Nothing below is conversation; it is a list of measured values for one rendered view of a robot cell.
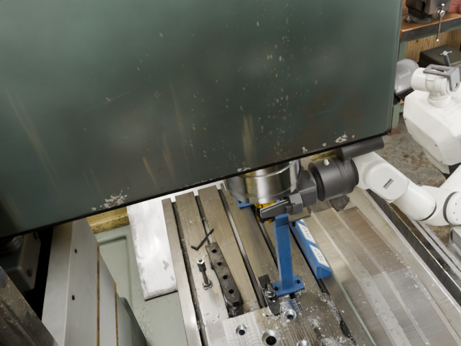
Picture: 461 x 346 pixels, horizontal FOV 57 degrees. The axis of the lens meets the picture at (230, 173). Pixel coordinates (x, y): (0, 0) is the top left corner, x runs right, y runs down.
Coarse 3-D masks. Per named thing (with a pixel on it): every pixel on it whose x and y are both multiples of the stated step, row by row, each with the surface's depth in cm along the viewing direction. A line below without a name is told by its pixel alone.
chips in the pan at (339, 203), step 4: (340, 196) 201; (344, 196) 201; (332, 200) 200; (336, 200) 199; (340, 200) 199; (344, 200) 198; (348, 200) 199; (332, 204) 198; (336, 204) 197; (340, 204) 197; (344, 204) 197; (336, 208) 196; (340, 208) 196
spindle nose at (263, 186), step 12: (276, 168) 76; (288, 168) 77; (300, 168) 83; (228, 180) 80; (240, 180) 78; (252, 180) 77; (264, 180) 77; (276, 180) 77; (288, 180) 79; (228, 192) 84; (240, 192) 80; (252, 192) 79; (264, 192) 78; (276, 192) 79; (288, 192) 81
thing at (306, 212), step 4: (304, 208) 119; (308, 208) 119; (300, 212) 118; (304, 212) 118; (308, 212) 117; (288, 216) 117; (292, 216) 117; (296, 216) 117; (300, 216) 117; (304, 216) 117; (308, 216) 117; (288, 220) 117; (292, 220) 116; (296, 220) 116
